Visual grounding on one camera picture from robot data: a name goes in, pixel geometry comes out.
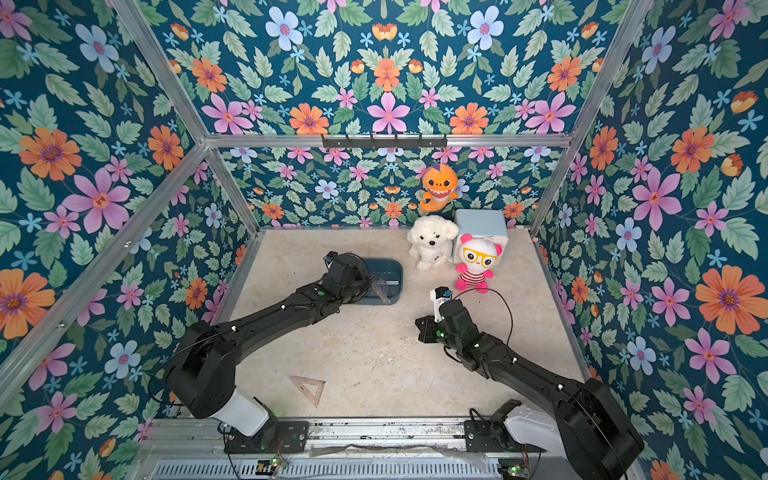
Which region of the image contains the brown small triangle ruler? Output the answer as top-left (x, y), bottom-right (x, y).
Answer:
top-left (367, 280), bottom-right (391, 305)

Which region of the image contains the teal plastic storage box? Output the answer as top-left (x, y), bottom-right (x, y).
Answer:
top-left (359, 258), bottom-right (404, 306)

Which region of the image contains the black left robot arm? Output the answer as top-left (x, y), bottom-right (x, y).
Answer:
top-left (163, 252), bottom-right (372, 437)

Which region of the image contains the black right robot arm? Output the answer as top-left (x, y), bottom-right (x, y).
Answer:
top-left (415, 287), bottom-right (645, 479)

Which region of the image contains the light blue cube box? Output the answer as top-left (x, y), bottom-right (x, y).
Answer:
top-left (452, 209), bottom-right (508, 263)

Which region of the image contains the pink white plush doll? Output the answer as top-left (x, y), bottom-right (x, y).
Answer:
top-left (455, 234), bottom-right (503, 294)

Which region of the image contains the white plush dog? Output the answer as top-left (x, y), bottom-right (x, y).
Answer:
top-left (407, 215), bottom-right (459, 272)

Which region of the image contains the orange plush monster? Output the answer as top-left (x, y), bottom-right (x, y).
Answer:
top-left (420, 163), bottom-right (460, 214)

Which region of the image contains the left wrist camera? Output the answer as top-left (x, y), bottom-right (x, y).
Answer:
top-left (324, 251), bottom-right (338, 269)

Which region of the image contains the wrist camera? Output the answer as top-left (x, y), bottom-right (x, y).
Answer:
top-left (430, 287), bottom-right (453, 323)
top-left (324, 251), bottom-right (338, 269)

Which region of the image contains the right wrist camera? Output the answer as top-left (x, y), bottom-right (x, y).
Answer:
top-left (430, 287), bottom-right (453, 323)

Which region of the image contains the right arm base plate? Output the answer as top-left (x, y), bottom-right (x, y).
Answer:
top-left (463, 419), bottom-right (542, 454)

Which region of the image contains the black wall hook rail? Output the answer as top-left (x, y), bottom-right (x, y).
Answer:
top-left (321, 134), bottom-right (448, 150)

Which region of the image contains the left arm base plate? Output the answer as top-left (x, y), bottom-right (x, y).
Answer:
top-left (224, 420), bottom-right (310, 455)

